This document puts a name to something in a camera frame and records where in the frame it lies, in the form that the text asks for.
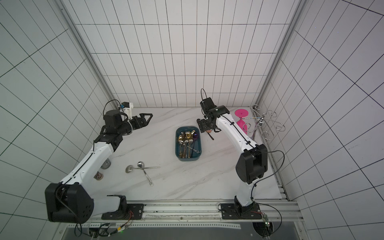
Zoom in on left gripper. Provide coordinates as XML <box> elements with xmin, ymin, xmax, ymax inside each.
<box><xmin>117</xmin><ymin>113</ymin><xmax>154</xmax><ymax>135</ymax></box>

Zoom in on teal storage box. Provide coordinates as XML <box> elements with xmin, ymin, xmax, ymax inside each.
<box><xmin>175</xmin><ymin>126</ymin><xmax>202</xmax><ymax>162</ymax></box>

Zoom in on rose gold spoon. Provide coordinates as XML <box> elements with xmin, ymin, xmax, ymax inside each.
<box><xmin>179</xmin><ymin>136</ymin><xmax>189</xmax><ymax>158</ymax></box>
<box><xmin>182</xmin><ymin>133</ymin><xmax>189</xmax><ymax>150</ymax></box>

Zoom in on gold ornate-handle spoon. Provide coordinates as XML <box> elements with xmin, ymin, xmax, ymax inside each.
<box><xmin>178</xmin><ymin>134</ymin><xmax>184</xmax><ymax>158</ymax></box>

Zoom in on purple spoon group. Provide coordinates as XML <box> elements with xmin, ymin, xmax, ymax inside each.
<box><xmin>192</xmin><ymin>133</ymin><xmax>199</xmax><ymax>154</ymax></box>

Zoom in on gold slim spoon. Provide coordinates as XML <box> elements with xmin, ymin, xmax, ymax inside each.
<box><xmin>186</xmin><ymin>132</ymin><xmax>193</xmax><ymax>146</ymax></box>

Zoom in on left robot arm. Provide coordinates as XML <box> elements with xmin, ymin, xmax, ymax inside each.
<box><xmin>45</xmin><ymin>108</ymin><xmax>153</xmax><ymax>224</ymax></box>

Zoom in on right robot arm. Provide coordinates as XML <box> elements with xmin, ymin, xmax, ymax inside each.
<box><xmin>197</xmin><ymin>98</ymin><xmax>268</xmax><ymax>220</ymax></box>

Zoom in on silver ladle spoon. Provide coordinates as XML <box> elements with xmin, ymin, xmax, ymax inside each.
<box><xmin>125</xmin><ymin>165</ymin><xmax>160</xmax><ymax>174</ymax></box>

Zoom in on pink plastic goblet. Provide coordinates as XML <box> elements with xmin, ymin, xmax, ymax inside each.
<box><xmin>235</xmin><ymin>109</ymin><xmax>249</xmax><ymax>133</ymax></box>

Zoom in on clear drinking glass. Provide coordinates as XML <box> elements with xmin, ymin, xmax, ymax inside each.
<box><xmin>101</xmin><ymin>159</ymin><xmax>111</xmax><ymax>170</ymax></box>

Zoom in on spice shaker bottle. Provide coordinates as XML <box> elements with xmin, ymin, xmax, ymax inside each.
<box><xmin>94</xmin><ymin>172</ymin><xmax>104</xmax><ymax>181</ymax></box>

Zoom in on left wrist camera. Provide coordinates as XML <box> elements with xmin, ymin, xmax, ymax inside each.
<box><xmin>121</xmin><ymin>102</ymin><xmax>134</xmax><ymax>120</ymax></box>

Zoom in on chrome wire cup rack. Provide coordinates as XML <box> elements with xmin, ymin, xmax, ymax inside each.
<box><xmin>249</xmin><ymin>104</ymin><xmax>286</xmax><ymax>141</ymax></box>

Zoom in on aluminium mounting rail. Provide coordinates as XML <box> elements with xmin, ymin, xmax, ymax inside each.
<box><xmin>78</xmin><ymin>200</ymin><xmax>304</xmax><ymax>229</ymax></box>

